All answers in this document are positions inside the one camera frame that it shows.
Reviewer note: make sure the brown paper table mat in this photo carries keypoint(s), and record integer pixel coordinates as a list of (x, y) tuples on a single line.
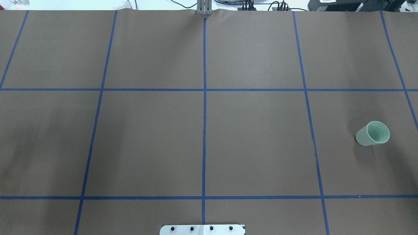
[(121, 122)]

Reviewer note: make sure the green paper cup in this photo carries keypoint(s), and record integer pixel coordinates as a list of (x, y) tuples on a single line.
[(373, 133)]

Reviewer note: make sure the aluminium camera post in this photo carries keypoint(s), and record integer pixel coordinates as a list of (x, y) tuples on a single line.
[(204, 7)]

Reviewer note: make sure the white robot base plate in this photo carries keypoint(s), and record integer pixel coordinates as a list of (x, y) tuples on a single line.
[(216, 229)]

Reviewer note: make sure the clear plastic bag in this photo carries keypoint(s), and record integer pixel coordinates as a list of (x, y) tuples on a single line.
[(20, 4)]

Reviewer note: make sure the black box device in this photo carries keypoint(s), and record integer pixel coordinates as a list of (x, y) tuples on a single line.
[(355, 5)]

